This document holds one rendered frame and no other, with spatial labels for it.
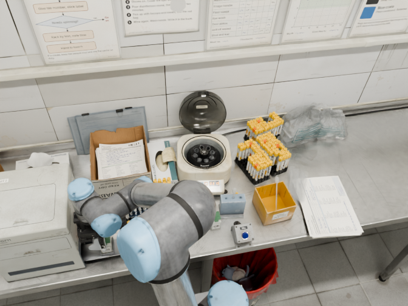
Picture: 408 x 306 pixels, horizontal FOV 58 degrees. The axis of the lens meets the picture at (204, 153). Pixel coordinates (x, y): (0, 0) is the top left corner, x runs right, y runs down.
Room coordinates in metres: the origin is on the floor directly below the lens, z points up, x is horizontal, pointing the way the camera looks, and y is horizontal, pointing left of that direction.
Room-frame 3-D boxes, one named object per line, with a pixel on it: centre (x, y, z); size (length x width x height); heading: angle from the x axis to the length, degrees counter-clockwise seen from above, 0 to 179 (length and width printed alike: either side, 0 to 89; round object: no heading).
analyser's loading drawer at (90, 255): (0.64, 0.37, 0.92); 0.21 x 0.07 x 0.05; 105
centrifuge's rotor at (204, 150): (1.10, 0.00, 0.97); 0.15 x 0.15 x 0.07
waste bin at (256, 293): (0.87, -0.22, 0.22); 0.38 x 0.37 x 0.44; 105
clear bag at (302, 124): (1.37, -0.48, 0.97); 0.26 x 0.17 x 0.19; 119
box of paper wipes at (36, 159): (1.01, 0.71, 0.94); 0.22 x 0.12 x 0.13; 109
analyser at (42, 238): (0.68, 0.57, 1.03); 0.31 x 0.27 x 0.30; 105
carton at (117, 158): (1.05, 0.36, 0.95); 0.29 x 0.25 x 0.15; 15
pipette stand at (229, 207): (0.87, -0.13, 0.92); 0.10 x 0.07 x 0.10; 97
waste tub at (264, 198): (0.89, -0.30, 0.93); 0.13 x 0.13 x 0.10; 20
